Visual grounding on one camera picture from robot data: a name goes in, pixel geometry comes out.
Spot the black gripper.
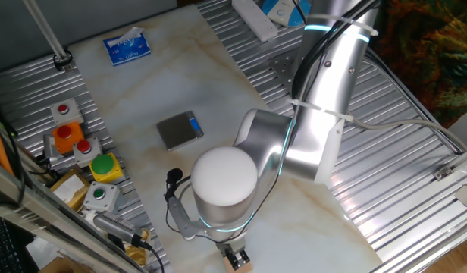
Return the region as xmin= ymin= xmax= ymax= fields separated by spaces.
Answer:
xmin=216 ymin=240 xmax=252 ymax=271

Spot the brown cardboard block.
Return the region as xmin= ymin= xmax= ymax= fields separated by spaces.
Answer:
xmin=221 ymin=257 xmax=254 ymax=273

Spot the silver digital scale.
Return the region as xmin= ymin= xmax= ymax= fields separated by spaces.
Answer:
xmin=155 ymin=110 xmax=205 ymax=152

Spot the gold foil pack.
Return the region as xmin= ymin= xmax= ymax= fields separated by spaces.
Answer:
xmin=123 ymin=227 xmax=153 ymax=266

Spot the silver vented device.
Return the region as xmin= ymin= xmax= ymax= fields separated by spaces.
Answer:
xmin=92 ymin=211 xmax=144 ymax=246

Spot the grey box green button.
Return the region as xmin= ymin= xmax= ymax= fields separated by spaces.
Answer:
xmin=83 ymin=180 xmax=121 ymax=213

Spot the yellow box green mushroom button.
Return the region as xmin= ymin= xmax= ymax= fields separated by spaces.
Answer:
xmin=89 ymin=152 xmax=124 ymax=184

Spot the white zip tie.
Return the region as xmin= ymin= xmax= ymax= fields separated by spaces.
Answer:
xmin=304 ymin=14 xmax=379 ymax=37
xmin=289 ymin=98 xmax=354 ymax=122

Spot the brown wrapped box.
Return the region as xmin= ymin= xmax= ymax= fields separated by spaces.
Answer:
xmin=38 ymin=256 xmax=100 ymax=273

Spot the gold tissue pack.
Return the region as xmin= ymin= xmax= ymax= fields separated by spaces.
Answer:
xmin=49 ymin=169 xmax=91 ymax=212

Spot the grey box red button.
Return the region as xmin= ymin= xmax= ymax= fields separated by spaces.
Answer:
xmin=50 ymin=97 xmax=85 ymax=127
xmin=72 ymin=136 xmax=104 ymax=168

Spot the marble pattern board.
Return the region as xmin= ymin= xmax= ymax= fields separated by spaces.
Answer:
xmin=68 ymin=3 xmax=384 ymax=273

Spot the metal robot mounting plate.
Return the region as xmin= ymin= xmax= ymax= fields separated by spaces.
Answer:
xmin=270 ymin=49 xmax=309 ymax=94

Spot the orange box red button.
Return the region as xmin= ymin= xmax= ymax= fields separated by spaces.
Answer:
xmin=51 ymin=121 xmax=86 ymax=155

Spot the black keyboard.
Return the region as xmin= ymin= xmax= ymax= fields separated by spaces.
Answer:
xmin=0 ymin=214 xmax=28 ymax=273

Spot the blue tissue pack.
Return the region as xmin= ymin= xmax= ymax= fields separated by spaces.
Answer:
xmin=102 ymin=27 xmax=152 ymax=67

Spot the white power strip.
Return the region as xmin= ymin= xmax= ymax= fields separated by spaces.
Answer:
xmin=231 ymin=0 xmax=279 ymax=42

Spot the blue and white device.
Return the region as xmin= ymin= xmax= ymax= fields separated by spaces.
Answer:
xmin=262 ymin=0 xmax=312 ymax=28

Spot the colourful patterned cloth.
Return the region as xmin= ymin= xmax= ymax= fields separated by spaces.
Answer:
xmin=369 ymin=0 xmax=467 ymax=128

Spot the grey camera bracket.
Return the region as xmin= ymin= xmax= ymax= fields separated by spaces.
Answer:
xmin=167 ymin=195 xmax=210 ymax=240

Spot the black device cable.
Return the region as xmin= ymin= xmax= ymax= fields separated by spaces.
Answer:
xmin=136 ymin=233 xmax=166 ymax=273

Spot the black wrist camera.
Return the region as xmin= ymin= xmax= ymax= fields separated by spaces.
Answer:
xmin=164 ymin=168 xmax=184 ymax=202

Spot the grey cable metal connector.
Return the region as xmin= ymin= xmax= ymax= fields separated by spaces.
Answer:
xmin=346 ymin=115 xmax=467 ymax=152

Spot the silver frame pole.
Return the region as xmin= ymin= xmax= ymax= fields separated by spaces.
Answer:
xmin=23 ymin=0 xmax=74 ymax=73

